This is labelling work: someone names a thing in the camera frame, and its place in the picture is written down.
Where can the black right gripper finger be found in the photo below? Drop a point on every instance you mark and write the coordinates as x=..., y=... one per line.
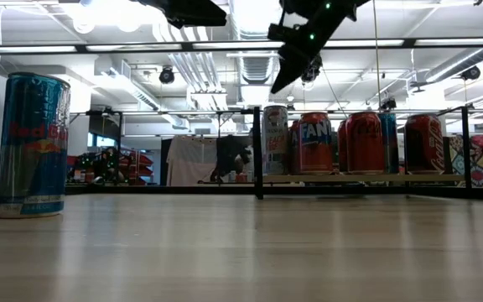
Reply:
x=287, y=71

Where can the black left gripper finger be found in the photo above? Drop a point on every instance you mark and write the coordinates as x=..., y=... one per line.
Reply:
x=191, y=12

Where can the white Celsius can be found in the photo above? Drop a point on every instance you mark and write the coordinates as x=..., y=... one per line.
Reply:
x=275, y=142

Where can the red Fanta strawberry can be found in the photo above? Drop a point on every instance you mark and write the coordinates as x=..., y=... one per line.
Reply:
x=315, y=147

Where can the blue silver Red Bull can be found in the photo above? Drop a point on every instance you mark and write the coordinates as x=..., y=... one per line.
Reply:
x=32, y=159
x=390, y=142

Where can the red Coca-Cola can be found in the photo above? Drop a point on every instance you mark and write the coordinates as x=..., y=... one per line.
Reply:
x=424, y=144

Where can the black ceiling spotlight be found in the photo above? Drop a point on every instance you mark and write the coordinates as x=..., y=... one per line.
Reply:
x=167, y=75
x=471, y=73

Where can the white cloth cover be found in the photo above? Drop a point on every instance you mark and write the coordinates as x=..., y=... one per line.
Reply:
x=191, y=161

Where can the black monitor on stand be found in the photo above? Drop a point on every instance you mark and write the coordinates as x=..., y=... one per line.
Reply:
x=104, y=126

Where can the red parts rack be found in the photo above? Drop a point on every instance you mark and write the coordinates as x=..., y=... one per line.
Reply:
x=138, y=168

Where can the person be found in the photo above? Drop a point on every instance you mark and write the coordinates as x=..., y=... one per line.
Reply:
x=108, y=163

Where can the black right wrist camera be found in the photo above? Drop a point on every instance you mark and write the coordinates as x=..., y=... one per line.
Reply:
x=313, y=69

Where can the overhead frame beam with lights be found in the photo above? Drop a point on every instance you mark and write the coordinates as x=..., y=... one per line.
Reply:
x=99, y=47

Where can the black ceiling camera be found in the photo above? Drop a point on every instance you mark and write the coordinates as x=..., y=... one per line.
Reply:
x=388, y=104

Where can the black aluminium table frame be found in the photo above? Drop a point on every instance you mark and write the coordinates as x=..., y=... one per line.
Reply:
x=141, y=189

